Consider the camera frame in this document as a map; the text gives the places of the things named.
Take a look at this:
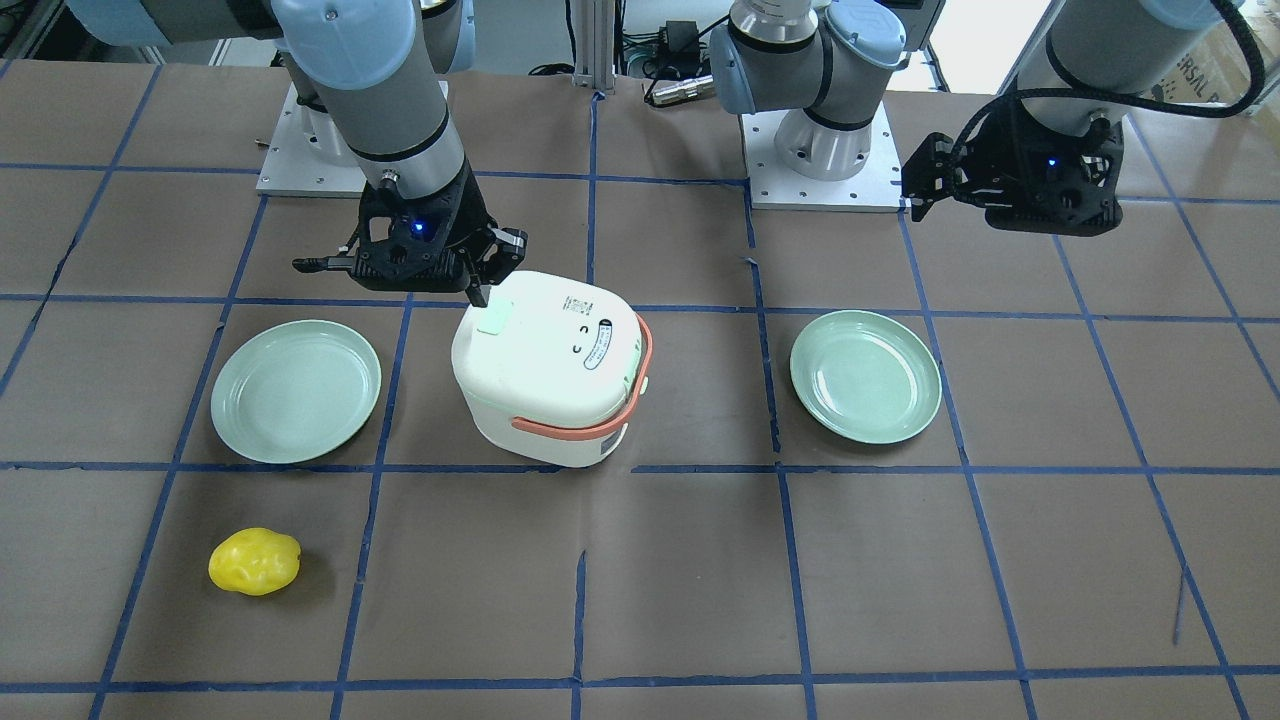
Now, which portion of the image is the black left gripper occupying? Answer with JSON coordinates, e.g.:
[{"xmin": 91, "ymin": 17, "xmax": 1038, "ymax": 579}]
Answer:
[{"xmin": 901, "ymin": 101, "xmax": 1124, "ymax": 237}]

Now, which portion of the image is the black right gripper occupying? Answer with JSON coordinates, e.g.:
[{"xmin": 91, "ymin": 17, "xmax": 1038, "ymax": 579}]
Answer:
[{"xmin": 293, "ymin": 161, "xmax": 529, "ymax": 307}]

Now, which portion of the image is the white rice cooker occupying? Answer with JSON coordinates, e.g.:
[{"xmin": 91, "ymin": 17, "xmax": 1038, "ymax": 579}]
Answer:
[{"xmin": 451, "ymin": 270, "xmax": 654, "ymax": 468}]

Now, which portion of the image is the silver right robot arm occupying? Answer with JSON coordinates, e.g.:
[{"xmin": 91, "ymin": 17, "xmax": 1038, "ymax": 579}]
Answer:
[{"xmin": 70, "ymin": 1, "xmax": 529, "ymax": 307}]

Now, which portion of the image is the green plate near left arm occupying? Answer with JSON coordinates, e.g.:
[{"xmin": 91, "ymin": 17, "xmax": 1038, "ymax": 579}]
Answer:
[{"xmin": 788, "ymin": 310, "xmax": 942, "ymax": 445}]

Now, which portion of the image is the green plate near right arm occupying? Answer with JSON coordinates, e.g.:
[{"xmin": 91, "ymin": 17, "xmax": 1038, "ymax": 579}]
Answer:
[{"xmin": 210, "ymin": 319, "xmax": 381, "ymax": 464}]

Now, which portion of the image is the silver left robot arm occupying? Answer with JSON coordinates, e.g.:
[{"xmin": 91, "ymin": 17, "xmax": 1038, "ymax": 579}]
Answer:
[{"xmin": 709, "ymin": 1, "xmax": 1266, "ymax": 237}]

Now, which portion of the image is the black power adapter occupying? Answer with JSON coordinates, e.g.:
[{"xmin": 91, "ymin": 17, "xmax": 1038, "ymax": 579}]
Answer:
[{"xmin": 657, "ymin": 20, "xmax": 701, "ymax": 64}]

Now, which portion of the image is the yellow toy potato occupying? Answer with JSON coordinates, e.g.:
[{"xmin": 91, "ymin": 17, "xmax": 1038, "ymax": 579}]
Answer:
[{"xmin": 207, "ymin": 527, "xmax": 302, "ymax": 596}]

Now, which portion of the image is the aluminium frame post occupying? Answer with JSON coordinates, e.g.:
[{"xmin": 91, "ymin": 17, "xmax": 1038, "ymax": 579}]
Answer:
[{"xmin": 570, "ymin": 1, "xmax": 620, "ymax": 96}]

